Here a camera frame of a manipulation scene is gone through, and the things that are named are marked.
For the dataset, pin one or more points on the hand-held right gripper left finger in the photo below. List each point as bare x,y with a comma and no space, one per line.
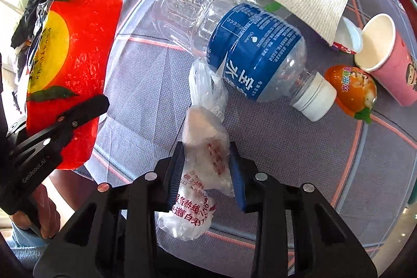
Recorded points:
174,173

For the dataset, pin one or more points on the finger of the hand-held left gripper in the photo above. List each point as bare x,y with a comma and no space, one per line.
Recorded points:
81,113

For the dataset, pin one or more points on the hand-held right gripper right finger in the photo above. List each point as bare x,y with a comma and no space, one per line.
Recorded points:
239,180

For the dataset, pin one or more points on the white printed plastic bag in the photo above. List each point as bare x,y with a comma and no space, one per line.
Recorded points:
202,141

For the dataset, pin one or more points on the red orange-print plastic bag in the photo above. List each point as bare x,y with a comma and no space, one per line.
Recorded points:
84,46

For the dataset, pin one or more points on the clear bottle with blue label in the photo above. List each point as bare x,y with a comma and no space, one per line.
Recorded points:
254,50

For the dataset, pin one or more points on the orange egg-shaped toy capsule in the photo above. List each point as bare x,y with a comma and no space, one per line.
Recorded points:
352,89

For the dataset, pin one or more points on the small white yogurt cup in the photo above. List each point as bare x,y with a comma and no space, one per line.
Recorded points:
348,37

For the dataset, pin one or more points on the pink paper cup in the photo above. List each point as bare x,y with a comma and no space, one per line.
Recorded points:
394,69

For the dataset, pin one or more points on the person's left hand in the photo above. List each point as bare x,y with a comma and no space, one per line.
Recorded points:
49,216

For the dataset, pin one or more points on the grey plaid cloth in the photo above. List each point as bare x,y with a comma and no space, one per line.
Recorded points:
156,95

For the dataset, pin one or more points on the person's jeans leg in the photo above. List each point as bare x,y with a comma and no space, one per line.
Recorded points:
22,245

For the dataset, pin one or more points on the dark clothes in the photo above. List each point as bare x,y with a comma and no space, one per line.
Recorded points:
35,1

